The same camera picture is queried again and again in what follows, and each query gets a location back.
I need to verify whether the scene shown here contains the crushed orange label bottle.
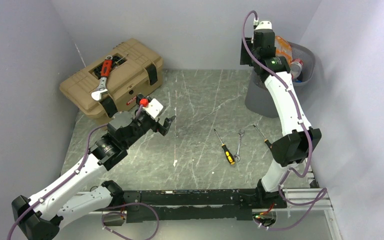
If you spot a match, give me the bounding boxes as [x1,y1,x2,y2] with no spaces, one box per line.
[274,35,293,64]

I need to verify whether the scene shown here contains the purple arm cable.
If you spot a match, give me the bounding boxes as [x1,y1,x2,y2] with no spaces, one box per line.
[6,102,147,240]
[242,10,329,207]

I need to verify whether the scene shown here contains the tan plastic toolbox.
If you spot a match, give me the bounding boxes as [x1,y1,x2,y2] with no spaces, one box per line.
[59,38,164,125]

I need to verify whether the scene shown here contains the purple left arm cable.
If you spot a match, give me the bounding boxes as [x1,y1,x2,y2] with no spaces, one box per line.
[6,102,147,240]

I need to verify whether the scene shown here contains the silver open-end wrench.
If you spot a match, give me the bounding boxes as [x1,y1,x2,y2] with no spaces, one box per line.
[233,129,245,162]

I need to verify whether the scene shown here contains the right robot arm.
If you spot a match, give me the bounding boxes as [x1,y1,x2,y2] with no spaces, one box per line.
[240,28,322,208]

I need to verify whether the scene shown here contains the yellow black screwdriver right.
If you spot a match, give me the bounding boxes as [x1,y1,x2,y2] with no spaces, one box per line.
[253,124,272,149]

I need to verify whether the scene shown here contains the small red cap bottle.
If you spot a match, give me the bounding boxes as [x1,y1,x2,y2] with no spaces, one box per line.
[289,58,304,80]

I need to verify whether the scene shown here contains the grey mesh waste bin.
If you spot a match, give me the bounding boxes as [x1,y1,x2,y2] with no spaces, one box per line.
[244,41,316,119]

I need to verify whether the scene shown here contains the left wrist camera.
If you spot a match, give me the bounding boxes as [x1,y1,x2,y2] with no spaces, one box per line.
[135,93,164,120]

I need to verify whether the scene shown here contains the red adjustable wrench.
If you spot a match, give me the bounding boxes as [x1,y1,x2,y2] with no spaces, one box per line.
[91,55,113,102]

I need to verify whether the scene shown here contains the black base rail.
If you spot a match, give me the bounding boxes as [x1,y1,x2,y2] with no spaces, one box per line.
[103,180,287,224]

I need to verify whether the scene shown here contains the yellow black screwdriver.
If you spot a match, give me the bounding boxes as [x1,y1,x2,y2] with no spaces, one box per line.
[213,128,236,165]
[253,124,272,149]

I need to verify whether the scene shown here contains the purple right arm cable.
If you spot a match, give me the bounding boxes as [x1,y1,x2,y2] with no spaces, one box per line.
[242,10,329,207]

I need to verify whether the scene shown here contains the yellow black screwdriver left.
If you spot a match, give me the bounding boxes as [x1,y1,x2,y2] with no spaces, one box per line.
[213,128,236,165]

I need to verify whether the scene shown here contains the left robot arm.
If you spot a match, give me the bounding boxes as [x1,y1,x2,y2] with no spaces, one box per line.
[6,110,176,240]

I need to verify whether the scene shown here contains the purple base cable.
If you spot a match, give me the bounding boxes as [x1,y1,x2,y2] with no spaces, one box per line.
[100,202,160,240]

